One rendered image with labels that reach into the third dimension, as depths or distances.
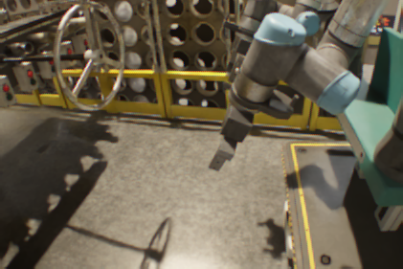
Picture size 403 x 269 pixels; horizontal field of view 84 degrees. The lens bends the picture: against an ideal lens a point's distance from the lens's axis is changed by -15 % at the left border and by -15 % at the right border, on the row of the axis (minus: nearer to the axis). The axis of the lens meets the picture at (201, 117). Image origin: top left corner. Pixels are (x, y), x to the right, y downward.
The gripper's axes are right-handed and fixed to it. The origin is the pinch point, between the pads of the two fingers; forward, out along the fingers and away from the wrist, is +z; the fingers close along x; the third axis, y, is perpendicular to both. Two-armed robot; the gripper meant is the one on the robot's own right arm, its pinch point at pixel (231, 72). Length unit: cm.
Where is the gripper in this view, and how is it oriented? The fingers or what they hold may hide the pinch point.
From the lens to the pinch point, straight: 97.0
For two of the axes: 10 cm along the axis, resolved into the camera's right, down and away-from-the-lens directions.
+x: 0.3, -4.3, 9.0
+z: -3.3, 8.5, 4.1
